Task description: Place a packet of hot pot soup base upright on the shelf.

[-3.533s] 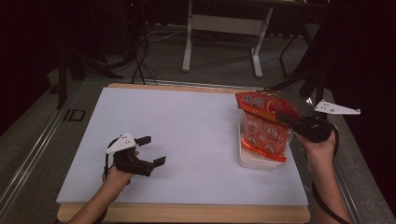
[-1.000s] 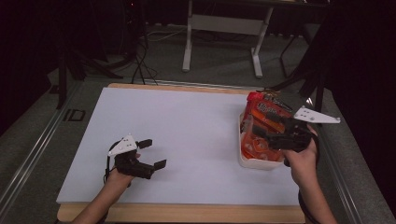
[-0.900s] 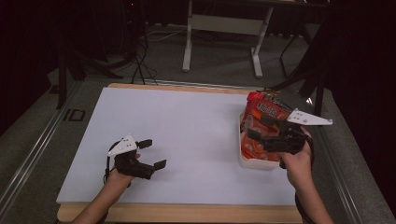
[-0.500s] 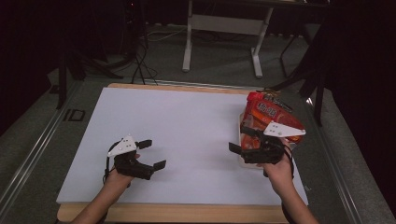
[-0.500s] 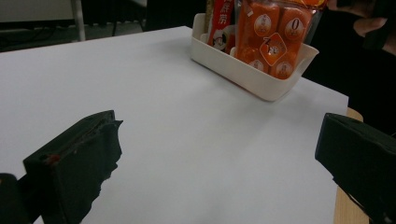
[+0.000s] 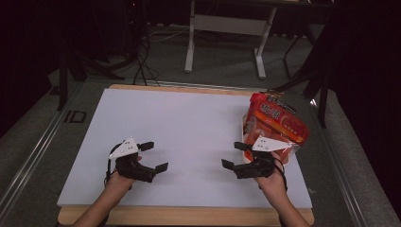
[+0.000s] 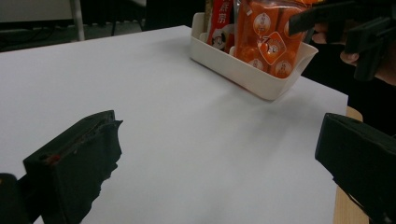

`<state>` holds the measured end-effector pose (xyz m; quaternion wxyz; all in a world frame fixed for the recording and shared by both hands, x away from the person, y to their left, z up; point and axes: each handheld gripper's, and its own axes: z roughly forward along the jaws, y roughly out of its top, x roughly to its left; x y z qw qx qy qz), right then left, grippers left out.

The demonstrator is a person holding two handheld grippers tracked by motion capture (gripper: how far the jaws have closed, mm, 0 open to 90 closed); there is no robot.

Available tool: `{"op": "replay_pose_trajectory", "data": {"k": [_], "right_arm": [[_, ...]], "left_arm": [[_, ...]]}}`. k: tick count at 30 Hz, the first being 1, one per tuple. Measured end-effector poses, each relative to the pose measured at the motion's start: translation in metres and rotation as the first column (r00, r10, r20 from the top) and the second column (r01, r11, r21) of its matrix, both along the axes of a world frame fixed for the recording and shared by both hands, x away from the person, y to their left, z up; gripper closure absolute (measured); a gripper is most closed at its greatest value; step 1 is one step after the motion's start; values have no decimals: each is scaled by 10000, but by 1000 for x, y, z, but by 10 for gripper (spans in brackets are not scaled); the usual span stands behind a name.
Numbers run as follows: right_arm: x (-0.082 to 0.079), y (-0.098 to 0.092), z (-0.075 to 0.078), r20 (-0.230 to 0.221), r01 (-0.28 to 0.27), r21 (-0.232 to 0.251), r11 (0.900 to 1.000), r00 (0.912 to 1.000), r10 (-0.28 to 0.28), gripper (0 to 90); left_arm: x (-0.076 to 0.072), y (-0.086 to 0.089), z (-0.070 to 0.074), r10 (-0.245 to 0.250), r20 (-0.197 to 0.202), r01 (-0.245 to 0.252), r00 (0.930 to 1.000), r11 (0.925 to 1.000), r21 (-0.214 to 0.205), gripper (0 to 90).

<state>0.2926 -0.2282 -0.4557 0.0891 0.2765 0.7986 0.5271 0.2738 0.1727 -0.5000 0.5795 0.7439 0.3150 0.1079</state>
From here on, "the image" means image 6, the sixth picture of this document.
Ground left hand-held gripper cable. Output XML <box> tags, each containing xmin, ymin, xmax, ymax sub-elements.
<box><xmin>103</xmin><ymin>143</ymin><xmax>122</xmax><ymax>190</ymax></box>

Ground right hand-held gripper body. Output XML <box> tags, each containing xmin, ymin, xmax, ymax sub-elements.
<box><xmin>235</xmin><ymin>135</ymin><xmax>294</xmax><ymax>180</ymax></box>

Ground white divided container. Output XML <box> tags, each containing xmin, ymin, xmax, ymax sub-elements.
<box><xmin>241</xmin><ymin>112</ymin><xmax>301</xmax><ymax>166</ymax></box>

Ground metal floor rail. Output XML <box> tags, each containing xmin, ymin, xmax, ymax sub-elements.
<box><xmin>310</xmin><ymin>99</ymin><xmax>370</xmax><ymax>227</ymax></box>
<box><xmin>0</xmin><ymin>81</ymin><xmax>83</xmax><ymax>216</ymax></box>

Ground orange snack bag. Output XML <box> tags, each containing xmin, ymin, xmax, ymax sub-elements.
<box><xmin>244</xmin><ymin>92</ymin><xmax>310</xmax><ymax>166</ymax></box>

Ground black floor plate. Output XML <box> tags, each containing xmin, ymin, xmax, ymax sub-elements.
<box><xmin>63</xmin><ymin>110</ymin><xmax>88</xmax><ymax>124</ymax></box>

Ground black metal stand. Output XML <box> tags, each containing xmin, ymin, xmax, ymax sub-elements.
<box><xmin>56</xmin><ymin>0</ymin><xmax>127</xmax><ymax>112</ymax></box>

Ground black chair frame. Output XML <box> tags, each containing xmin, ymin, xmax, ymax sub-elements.
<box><xmin>269</xmin><ymin>15</ymin><xmax>335</xmax><ymax>129</ymax></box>

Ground white table sheet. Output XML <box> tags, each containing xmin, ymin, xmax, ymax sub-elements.
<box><xmin>56</xmin><ymin>88</ymin><xmax>313</xmax><ymax>209</ymax></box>

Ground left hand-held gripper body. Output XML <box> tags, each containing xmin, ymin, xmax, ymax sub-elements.
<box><xmin>108</xmin><ymin>136</ymin><xmax>157</xmax><ymax>183</ymax></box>

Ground white floor cable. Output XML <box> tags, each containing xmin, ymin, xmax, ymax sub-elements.
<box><xmin>148</xmin><ymin>26</ymin><xmax>190</xmax><ymax>44</ymax></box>

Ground black floor cables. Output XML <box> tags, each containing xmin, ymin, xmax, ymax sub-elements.
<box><xmin>131</xmin><ymin>41</ymin><xmax>162</xmax><ymax>86</ymax></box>

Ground hand-held gripper cable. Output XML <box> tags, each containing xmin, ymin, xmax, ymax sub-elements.
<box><xmin>258</xmin><ymin>157</ymin><xmax>288</xmax><ymax>192</ymax></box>
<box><xmin>103</xmin><ymin>143</ymin><xmax>122</xmax><ymax>190</ymax></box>

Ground right hand-held gripper cable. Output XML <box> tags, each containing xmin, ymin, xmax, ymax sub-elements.
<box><xmin>258</xmin><ymin>157</ymin><xmax>288</xmax><ymax>192</ymax></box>

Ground white desk frame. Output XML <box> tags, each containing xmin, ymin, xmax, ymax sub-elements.
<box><xmin>183</xmin><ymin>0</ymin><xmax>278</xmax><ymax>79</ymax></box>

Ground person's left hand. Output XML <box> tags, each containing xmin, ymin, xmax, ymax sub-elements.
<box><xmin>106</xmin><ymin>171</ymin><xmax>139</xmax><ymax>192</ymax></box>

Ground person's right hand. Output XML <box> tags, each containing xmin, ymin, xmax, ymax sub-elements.
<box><xmin>254</xmin><ymin>157</ymin><xmax>287</xmax><ymax>198</ymax></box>

